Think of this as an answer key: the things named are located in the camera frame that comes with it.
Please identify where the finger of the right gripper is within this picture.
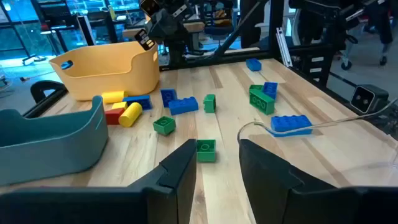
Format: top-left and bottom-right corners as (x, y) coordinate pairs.
(134, 28), (156, 51)
(139, 0), (162, 18)

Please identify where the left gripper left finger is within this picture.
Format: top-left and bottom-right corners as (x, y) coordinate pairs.
(0, 139), (198, 224)

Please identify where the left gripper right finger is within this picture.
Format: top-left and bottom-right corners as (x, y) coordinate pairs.
(238, 139), (398, 224)

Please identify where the blue toy brick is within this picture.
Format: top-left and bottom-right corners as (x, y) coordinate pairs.
(270, 114), (313, 138)
(262, 82), (279, 101)
(123, 94), (153, 111)
(246, 58), (262, 72)
(168, 96), (200, 116)

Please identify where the blue square toy block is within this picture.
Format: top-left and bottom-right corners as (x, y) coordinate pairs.
(160, 88), (178, 108)

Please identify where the small yellow toy block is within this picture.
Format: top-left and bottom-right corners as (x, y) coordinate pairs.
(111, 101), (129, 111)

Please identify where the red toy block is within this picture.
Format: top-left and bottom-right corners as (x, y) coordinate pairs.
(104, 107), (126, 126)

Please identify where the green long toy brick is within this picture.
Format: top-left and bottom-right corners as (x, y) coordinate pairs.
(248, 89), (275, 116)

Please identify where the yellow plastic bin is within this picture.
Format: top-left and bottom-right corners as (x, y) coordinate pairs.
(49, 40), (161, 101)

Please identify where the clear plastic bin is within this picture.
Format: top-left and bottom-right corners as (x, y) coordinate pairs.
(236, 98), (398, 187)

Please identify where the silver aluminium bar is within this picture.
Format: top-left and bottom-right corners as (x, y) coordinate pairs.
(275, 27), (294, 68)

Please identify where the teal plastic bin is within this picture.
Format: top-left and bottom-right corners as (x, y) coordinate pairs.
(0, 95), (109, 187)

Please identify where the black arched bracket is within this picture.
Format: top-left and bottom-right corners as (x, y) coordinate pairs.
(30, 80), (66, 104)

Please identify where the black table-level camera box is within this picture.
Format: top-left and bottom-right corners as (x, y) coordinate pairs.
(350, 83), (390, 114)

